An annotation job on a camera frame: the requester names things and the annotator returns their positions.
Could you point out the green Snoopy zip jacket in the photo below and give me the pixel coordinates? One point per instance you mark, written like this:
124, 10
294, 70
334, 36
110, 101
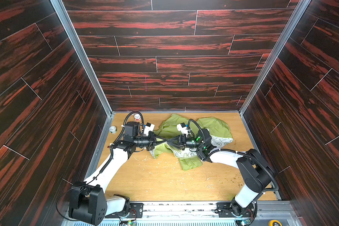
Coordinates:
219, 131

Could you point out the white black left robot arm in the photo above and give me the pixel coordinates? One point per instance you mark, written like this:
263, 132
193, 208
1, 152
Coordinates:
87, 201

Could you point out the small white green-dot cap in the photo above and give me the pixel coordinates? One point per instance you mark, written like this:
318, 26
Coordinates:
113, 129

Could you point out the aluminium corner post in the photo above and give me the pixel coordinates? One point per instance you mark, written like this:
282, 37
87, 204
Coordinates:
67, 24
283, 38

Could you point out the white red tape roll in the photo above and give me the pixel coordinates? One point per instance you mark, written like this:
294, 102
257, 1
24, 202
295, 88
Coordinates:
137, 117

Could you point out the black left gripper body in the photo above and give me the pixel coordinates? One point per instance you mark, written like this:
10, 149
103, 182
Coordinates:
152, 141

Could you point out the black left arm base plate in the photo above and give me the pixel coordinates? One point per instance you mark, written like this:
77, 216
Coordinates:
133, 210

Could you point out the aluminium corner post left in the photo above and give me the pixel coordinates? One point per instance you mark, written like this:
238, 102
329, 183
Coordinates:
67, 24

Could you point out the aluminium corner post right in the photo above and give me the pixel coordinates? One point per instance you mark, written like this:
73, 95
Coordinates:
283, 38

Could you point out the yellow round tape measure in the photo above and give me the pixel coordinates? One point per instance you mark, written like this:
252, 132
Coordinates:
274, 222

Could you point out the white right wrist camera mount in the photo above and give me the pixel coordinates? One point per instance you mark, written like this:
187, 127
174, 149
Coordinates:
182, 127

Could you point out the aluminium front frame rail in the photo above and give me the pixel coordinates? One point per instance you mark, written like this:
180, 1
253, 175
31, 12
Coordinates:
202, 213

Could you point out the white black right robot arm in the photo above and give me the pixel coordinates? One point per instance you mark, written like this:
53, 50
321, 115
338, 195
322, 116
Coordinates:
256, 172

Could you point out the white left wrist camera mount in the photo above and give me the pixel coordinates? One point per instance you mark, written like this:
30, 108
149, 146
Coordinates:
148, 128

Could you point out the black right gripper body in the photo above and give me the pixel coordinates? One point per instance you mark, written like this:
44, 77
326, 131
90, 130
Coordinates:
180, 141

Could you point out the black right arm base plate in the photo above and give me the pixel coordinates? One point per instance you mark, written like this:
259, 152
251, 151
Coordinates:
229, 209

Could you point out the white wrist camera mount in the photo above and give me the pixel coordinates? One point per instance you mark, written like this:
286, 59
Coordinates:
182, 127
148, 128

